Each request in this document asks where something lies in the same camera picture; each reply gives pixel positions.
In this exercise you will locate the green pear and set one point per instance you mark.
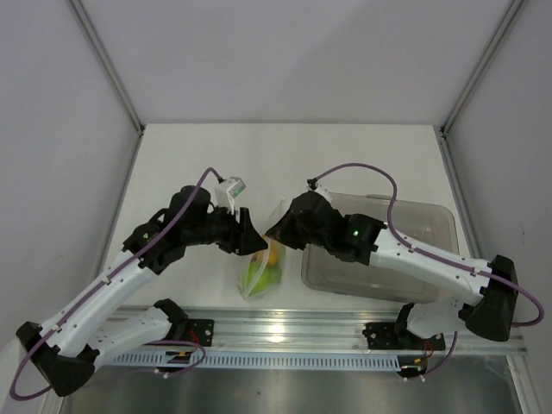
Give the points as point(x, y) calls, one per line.
point(270, 277)

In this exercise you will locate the polka dot zip top bag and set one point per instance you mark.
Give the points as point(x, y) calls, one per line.
point(262, 256)

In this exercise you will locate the orange lemon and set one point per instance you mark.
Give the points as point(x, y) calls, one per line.
point(274, 254)

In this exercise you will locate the aluminium frame post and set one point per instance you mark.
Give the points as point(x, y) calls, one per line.
point(102, 56)
point(507, 22)

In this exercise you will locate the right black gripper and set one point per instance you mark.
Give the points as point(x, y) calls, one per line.
point(282, 233)

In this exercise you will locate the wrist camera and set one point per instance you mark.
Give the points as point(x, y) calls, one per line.
point(315, 186)
point(227, 191)

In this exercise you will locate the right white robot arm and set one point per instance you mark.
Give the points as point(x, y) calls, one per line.
point(484, 297)

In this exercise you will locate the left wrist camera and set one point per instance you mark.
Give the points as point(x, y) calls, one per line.
point(227, 191)

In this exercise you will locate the right black base bracket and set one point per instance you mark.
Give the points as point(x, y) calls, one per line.
point(394, 336)

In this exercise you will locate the clear plastic food bin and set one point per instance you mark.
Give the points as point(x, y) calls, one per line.
point(387, 276)

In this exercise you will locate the right aluminium frame post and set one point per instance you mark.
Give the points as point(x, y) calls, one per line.
point(507, 22)

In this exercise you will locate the black base bracket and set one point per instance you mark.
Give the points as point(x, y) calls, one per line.
point(195, 330)
point(394, 336)

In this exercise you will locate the white slotted cable duct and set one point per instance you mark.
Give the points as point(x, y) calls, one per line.
point(359, 361)

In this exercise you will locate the green apple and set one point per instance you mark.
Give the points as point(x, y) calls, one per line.
point(251, 280)

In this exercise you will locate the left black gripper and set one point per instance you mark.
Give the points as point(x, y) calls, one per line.
point(242, 239)

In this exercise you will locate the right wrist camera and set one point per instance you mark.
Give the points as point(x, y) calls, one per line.
point(315, 186)

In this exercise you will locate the left aluminium frame post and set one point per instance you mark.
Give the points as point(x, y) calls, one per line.
point(102, 56)

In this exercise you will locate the aluminium mounting rail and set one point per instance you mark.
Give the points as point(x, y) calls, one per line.
point(305, 331)

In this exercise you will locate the left black base bracket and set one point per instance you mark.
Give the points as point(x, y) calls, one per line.
point(195, 330)

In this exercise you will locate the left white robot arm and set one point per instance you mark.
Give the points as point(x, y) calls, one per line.
point(68, 348)

